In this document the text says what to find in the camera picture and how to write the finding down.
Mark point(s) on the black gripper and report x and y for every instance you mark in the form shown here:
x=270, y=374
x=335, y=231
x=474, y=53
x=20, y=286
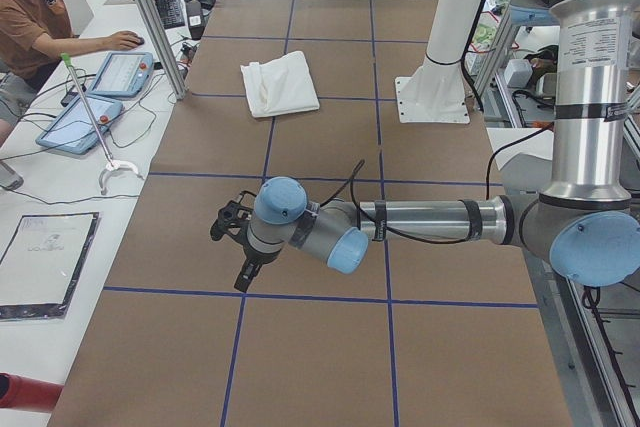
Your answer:
x=255, y=256

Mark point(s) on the red cylinder object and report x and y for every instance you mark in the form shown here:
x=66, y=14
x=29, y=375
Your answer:
x=27, y=394

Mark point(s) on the white plastic chair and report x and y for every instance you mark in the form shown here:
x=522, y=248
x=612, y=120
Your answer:
x=526, y=166

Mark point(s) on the white side table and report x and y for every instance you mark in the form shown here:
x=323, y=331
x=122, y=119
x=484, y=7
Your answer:
x=61, y=183

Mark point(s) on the blue teach pendant far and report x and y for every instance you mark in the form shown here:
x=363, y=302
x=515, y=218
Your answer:
x=123, y=74

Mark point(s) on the document in black sleeve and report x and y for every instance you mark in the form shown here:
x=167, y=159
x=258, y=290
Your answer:
x=42, y=264

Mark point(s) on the person's hand on mouse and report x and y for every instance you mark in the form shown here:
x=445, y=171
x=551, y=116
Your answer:
x=121, y=41

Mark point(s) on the blue teach pendant near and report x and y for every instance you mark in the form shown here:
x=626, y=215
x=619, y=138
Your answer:
x=72, y=131

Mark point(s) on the blue teach pendant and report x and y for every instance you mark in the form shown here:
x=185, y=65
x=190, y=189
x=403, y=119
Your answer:
x=123, y=74
x=72, y=131

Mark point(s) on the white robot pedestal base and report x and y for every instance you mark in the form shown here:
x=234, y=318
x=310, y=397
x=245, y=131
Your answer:
x=435, y=92

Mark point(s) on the white long-sleeve printed shirt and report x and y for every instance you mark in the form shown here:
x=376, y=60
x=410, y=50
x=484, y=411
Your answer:
x=280, y=86

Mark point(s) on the person in brown shirt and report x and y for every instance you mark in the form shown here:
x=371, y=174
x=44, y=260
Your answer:
x=34, y=33

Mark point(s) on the aluminium frame post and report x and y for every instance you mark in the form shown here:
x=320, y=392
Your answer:
x=157, y=35

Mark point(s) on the black keyboard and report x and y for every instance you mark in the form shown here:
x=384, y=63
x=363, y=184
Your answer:
x=170, y=13

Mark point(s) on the long reacher grabber tool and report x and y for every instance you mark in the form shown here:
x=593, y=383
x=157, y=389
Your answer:
x=113, y=165

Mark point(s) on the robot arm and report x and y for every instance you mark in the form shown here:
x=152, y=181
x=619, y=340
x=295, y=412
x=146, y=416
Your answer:
x=580, y=221

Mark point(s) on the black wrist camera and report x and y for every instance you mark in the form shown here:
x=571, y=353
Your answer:
x=233, y=220

